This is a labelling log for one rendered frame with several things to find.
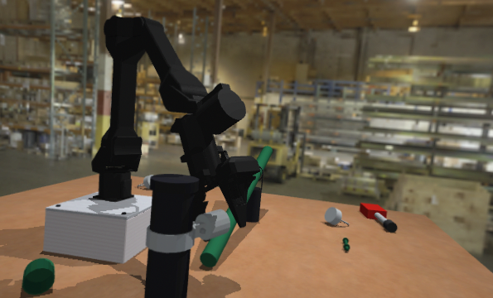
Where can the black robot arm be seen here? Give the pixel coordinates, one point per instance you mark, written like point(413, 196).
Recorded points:
point(127, 40)

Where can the green cylinder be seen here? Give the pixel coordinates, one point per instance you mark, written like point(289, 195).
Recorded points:
point(216, 246)
point(39, 276)

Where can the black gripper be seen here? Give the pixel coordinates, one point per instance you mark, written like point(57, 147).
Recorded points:
point(234, 176)

